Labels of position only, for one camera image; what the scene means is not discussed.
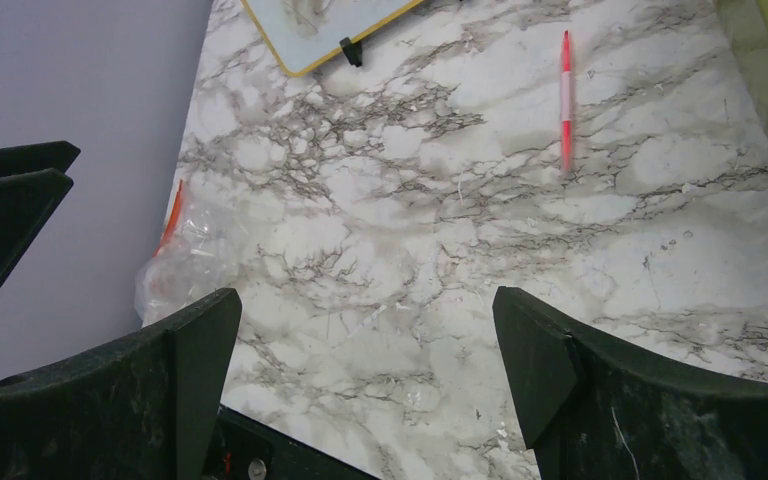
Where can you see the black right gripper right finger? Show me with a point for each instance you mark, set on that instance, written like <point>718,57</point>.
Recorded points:
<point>591,405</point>

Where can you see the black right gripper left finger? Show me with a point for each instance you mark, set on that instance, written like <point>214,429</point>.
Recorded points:
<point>143,406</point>

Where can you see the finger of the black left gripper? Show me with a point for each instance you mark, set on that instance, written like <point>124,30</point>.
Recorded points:
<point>33,182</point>

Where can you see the clear zip bag orange zipper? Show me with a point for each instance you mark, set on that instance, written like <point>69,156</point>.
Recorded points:
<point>198,253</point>

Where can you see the yellow framed whiteboard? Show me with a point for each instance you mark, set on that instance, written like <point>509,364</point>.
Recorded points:
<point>302,35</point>

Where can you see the red white pen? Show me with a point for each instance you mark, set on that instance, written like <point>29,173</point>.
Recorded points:
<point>565,103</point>

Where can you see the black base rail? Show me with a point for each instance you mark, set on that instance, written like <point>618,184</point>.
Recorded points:
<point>243,448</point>

